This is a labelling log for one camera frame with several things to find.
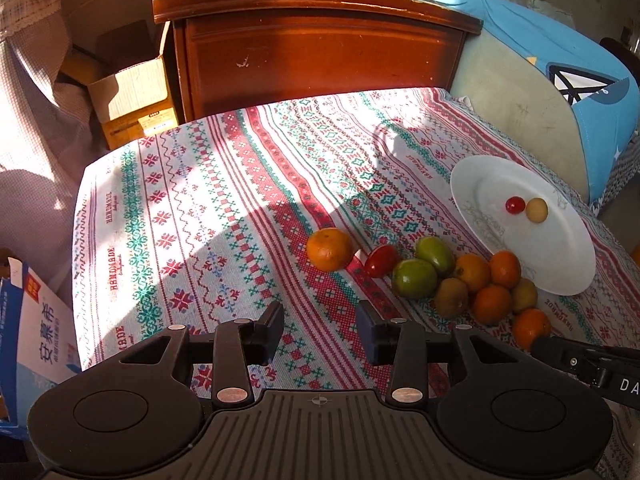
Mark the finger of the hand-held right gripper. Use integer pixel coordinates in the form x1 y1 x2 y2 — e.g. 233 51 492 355
531 336 608 391

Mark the checkered curtain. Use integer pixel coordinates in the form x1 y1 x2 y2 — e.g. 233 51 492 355
0 5 108 291

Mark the small yellow round fruit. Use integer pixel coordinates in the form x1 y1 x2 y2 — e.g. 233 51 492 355
525 197 549 224

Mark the yellow-green round fruit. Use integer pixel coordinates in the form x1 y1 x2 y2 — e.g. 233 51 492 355
510 277 539 314

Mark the brown kiwi fruit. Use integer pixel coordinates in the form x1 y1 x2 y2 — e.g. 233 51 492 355
433 277 470 318

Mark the orange tangerine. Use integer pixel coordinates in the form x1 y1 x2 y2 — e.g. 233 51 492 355
512 308 552 352
472 284 512 325
454 253 492 293
489 251 522 289
306 228 355 273

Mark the red green patterned tablecloth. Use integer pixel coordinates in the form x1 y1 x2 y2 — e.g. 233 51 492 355
72 87 640 480

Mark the white plate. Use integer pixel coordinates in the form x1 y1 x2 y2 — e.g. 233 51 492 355
450 155 597 296

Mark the blue printed cloth cover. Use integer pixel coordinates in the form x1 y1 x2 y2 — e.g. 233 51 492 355
400 0 640 211

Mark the dark wooden chair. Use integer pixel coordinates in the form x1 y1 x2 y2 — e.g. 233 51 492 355
600 37 640 78

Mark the green jujube fruit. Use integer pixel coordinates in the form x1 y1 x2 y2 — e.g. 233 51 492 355
391 258 439 299
415 236 456 276

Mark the brown wooden cabinet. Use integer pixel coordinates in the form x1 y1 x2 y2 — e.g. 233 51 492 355
152 0 483 123

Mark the blue white carton box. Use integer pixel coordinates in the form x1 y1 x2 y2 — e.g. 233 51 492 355
0 255 83 441

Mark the open cardboard box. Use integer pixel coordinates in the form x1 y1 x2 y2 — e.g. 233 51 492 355
57 20 178 151

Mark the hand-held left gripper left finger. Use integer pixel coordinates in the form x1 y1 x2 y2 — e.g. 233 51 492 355
120 301 286 406

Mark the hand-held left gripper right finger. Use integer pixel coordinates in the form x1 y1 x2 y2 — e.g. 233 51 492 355
356 300 523 405

